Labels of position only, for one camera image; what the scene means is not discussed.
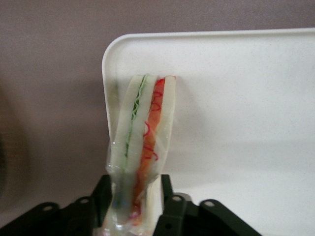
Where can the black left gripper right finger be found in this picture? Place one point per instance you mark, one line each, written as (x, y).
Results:
(192, 221)

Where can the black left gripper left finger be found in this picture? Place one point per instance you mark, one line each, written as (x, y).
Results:
(73, 216)

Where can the plastic-wrapped sandwich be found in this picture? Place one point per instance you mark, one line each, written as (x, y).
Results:
(145, 127)

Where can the white plastic tray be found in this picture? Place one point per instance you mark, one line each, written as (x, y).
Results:
(233, 110)

